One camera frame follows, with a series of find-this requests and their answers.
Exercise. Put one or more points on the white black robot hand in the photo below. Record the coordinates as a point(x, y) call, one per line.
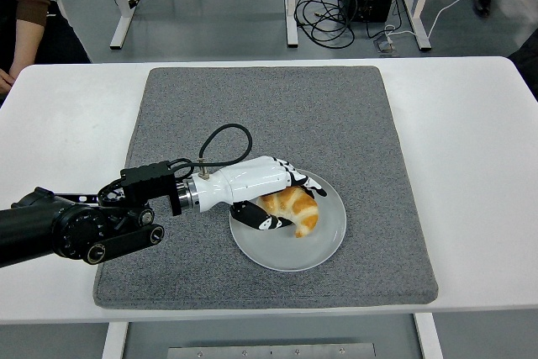
point(252, 178)

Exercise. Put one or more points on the golden croissant bread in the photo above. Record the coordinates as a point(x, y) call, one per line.
point(300, 207)

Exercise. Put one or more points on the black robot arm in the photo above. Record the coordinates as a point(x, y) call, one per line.
point(38, 224)

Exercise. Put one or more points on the pale grey round plate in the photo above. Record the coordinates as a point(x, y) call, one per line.
point(319, 245)

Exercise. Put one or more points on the grey metal plate with screws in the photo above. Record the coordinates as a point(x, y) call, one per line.
point(269, 351)

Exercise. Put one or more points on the grey fabric mat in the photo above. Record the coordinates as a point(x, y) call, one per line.
point(273, 102)

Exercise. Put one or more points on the white desk leg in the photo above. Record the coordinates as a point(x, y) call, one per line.
point(291, 18)
point(119, 35)
point(422, 41)

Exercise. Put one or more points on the grey floor socket box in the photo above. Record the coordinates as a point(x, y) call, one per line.
point(384, 45)

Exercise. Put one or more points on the white table leg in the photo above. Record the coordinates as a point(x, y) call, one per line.
point(428, 338)
point(114, 344)

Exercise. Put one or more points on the person's hand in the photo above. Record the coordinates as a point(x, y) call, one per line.
point(5, 81)

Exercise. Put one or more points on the dark rounded object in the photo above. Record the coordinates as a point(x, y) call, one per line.
point(527, 69)

